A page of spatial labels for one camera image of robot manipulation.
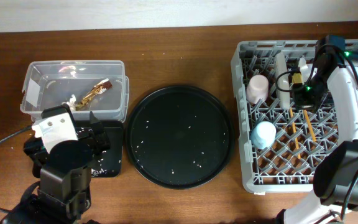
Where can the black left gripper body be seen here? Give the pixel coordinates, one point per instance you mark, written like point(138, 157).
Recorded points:
point(103, 143)

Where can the clear plastic bin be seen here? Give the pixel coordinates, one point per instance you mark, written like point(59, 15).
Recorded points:
point(50, 83)

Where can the yellow bowl with food scraps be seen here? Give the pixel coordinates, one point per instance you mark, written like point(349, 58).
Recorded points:
point(297, 78)

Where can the black rectangular tray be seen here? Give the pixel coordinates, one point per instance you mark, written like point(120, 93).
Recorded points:
point(108, 163)

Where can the pink cup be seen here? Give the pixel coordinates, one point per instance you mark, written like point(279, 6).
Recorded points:
point(257, 89)

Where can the pale green plate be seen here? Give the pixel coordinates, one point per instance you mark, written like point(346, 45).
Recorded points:
point(280, 67)

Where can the brown gold coffee wrapper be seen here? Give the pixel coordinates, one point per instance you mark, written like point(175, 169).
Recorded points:
point(98, 89)

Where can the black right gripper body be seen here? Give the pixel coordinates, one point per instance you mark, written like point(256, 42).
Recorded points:
point(309, 95)

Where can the round black serving tray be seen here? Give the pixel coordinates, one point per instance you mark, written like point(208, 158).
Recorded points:
point(179, 137)

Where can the blue cup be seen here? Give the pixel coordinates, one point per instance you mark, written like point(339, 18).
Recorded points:
point(263, 135)

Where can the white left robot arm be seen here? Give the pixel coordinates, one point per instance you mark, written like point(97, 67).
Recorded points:
point(62, 194)

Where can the grey dishwasher rack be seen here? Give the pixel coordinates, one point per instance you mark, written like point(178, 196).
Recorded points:
point(277, 168)

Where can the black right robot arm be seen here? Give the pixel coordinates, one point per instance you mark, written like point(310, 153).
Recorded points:
point(335, 182)

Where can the long wooden chopstick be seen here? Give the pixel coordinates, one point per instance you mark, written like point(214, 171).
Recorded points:
point(294, 132)

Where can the short wooden chopstick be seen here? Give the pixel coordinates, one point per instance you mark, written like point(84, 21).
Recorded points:
point(310, 128)

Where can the white tissue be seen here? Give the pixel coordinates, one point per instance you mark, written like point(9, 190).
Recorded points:
point(71, 102)

